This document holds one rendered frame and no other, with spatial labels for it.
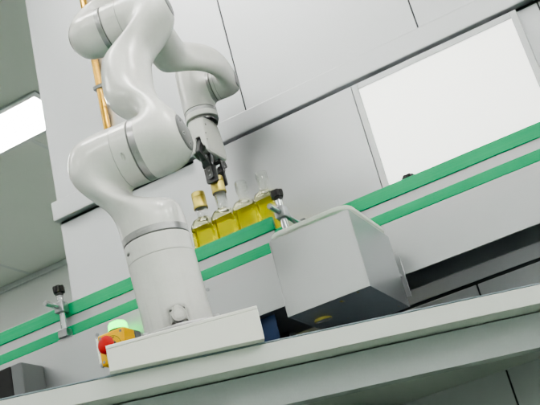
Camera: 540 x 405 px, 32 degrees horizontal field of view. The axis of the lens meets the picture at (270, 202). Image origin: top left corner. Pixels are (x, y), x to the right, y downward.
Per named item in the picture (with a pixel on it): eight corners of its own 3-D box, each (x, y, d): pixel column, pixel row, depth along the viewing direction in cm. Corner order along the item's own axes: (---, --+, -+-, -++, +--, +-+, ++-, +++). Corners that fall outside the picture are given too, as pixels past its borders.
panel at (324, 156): (569, 138, 210) (517, 14, 224) (566, 134, 208) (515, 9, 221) (225, 280, 241) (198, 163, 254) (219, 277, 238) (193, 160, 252)
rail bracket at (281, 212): (317, 251, 209) (302, 201, 214) (283, 233, 195) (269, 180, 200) (304, 256, 210) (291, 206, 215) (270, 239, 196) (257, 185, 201)
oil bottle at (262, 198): (302, 271, 218) (280, 189, 226) (292, 266, 213) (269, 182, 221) (281, 280, 220) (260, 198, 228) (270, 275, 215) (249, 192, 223)
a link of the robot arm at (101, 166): (174, 222, 161) (141, 100, 169) (79, 259, 164) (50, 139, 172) (199, 238, 172) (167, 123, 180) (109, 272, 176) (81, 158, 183)
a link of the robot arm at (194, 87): (224, 112, 242) (191, 125, 244) (214, 70, 247) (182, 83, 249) (212, 99, 235) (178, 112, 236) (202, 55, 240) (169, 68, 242)
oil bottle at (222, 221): (259, 288, 221) (239, 207, 230) (247, 284, 217) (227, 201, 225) (238, 296, 223) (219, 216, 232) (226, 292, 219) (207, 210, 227)
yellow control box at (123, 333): (146, 362, 208) (141, 330, 211) (127, 357, 202) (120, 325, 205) (120, 372, 211) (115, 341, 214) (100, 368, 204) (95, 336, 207)
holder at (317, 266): (419, 311, 193) (397, 243, 199) (370, 285, 170) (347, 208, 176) (344, 338, 199) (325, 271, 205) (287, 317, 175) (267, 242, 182)
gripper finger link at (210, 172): (202, 161, 233) (208, 185, 230) (196, 157, 230) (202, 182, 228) (214, 156, 232) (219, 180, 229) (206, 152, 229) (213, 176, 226)
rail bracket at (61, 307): (76, 337, 221) (68, 284, 226) (56, 333, 215) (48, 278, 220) (63, 342, 222) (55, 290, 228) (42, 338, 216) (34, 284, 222)
